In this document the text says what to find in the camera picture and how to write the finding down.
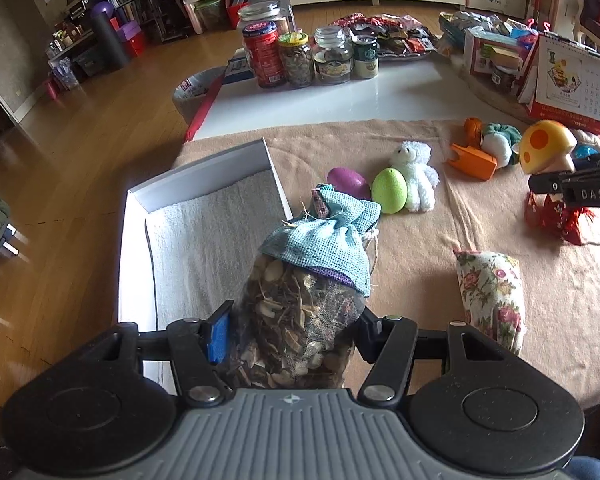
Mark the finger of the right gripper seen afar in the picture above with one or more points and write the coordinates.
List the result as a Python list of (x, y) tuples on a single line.
[(580, 188)]

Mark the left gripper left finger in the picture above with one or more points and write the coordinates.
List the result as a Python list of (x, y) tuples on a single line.
[(196, 348)]

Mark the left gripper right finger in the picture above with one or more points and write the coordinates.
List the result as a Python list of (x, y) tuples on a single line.
[(388, 345)]

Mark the yellow mushroom toy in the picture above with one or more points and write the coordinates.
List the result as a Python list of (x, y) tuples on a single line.
[(546, 146)]

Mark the blue herb sachet bag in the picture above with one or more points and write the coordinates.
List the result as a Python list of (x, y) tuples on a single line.
[(308, 286)]

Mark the red tasseled charm bundle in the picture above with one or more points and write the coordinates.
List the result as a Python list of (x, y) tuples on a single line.
[(556, 217)]

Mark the white cardboard box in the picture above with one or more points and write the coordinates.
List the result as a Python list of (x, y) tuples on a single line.
[(136, 284)]

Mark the white towel in box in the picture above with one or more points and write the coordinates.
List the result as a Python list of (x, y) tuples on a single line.
[(203, 249)]

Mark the desk calendar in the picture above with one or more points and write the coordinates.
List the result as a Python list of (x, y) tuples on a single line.
[(562, 82)]

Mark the white green radish plush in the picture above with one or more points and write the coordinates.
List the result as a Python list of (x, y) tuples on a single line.
[(500, 141)]

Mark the beige blanket cloth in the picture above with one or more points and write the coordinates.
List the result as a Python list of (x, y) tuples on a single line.
[(415, 274)]

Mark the floral fabric pillow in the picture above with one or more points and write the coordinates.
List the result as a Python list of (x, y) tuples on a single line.
[(493, 296)]

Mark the orange plastic clip toy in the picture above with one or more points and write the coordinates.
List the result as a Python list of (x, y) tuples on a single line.
[(471, 159)]

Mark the green egg toy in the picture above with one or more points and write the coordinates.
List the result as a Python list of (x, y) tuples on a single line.
[(389, 191)]

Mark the purple egg toy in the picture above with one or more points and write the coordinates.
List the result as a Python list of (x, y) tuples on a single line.
[(349, 181)]

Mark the white plush lamb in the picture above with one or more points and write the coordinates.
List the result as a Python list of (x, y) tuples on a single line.
[(411, 159)]

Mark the tray of snack packets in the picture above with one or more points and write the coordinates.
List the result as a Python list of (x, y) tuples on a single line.
[(392, 37)]

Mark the green starbucks can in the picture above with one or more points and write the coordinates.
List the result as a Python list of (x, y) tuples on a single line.
[(365, 54)]

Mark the clear glass jar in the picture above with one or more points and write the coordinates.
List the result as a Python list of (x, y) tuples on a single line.
[(332, 55)]

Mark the yellow lid nut jar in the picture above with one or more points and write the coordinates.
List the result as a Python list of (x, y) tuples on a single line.
[(296, 55)]

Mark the black cylinder roller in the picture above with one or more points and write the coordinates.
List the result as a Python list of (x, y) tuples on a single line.
[(115, 54)]

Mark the red tin can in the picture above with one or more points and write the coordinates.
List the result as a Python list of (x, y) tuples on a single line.
[(260, 41)]

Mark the large glass jar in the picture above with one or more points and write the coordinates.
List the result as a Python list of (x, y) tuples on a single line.
[(263, 11)]

